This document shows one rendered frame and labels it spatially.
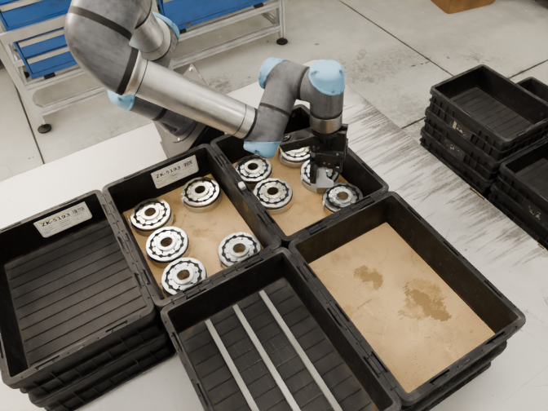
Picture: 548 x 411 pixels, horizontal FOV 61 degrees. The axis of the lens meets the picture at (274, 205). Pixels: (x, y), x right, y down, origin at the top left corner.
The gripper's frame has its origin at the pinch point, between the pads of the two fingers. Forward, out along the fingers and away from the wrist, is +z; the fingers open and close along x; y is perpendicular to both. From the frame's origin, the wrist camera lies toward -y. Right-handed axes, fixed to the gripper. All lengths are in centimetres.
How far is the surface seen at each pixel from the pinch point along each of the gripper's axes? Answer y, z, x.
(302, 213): -1.1, 2.2, -9.6
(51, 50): -171, 41, 96
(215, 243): -19.5, 2.1, -24.5
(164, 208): -35.3, -0.9, -19.4
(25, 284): -59, 2, -47
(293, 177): -7.0, 2.2, 2.0
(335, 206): 7.0, -0.7, -7.8
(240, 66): -93, 85, 167
